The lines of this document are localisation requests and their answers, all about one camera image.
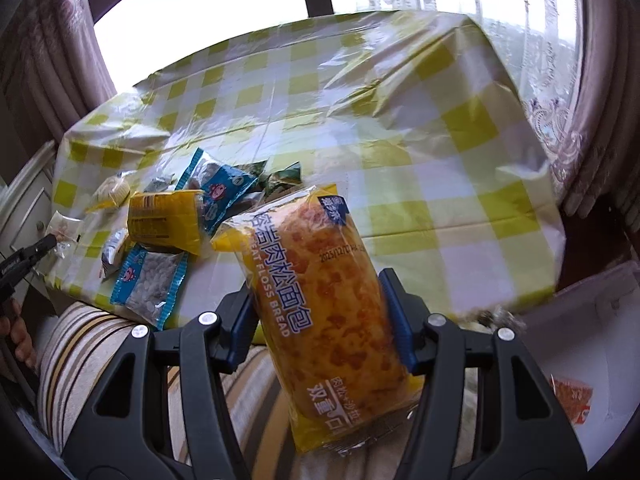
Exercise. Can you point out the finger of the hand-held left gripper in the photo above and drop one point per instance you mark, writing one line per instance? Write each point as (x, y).
(42, 247)

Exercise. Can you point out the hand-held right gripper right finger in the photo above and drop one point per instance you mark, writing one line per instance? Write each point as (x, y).
(396, 310)

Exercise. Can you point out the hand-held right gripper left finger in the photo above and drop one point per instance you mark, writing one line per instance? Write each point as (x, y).
(240, 322)

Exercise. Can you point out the yellow bread packet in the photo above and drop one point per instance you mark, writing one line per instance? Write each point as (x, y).
(320, 285)

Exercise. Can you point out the round cake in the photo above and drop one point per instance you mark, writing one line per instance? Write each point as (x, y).
(112, 190)

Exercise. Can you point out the blue nut packet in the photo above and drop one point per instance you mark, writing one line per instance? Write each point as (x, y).
(222, 185)
(150, 280)

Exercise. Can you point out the yellow snack packet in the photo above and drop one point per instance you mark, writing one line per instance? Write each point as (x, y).
(160, 215)

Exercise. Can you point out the white box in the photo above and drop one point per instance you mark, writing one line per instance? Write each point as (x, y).
(590, 320)

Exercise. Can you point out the person's left hand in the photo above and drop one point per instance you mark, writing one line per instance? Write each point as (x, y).
(20, 340)

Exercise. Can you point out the white cabinet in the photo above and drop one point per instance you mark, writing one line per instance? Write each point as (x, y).
(25, 200)

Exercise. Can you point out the silver grey small packet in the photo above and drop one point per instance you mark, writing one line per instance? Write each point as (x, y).
(115, 250)

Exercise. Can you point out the green pea packet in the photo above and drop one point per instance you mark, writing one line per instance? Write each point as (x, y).
(280, 180)

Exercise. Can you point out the red snack packet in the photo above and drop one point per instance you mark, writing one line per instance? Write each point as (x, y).
(572, 395)

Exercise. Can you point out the yellow checked tablecloth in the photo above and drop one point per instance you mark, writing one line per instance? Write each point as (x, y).
(350, 110)

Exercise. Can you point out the pink patterned curtain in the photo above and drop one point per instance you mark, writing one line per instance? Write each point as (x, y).
(45, 35)

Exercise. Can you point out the pink embroidered lace curtain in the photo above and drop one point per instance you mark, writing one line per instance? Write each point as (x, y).
(595, 125)

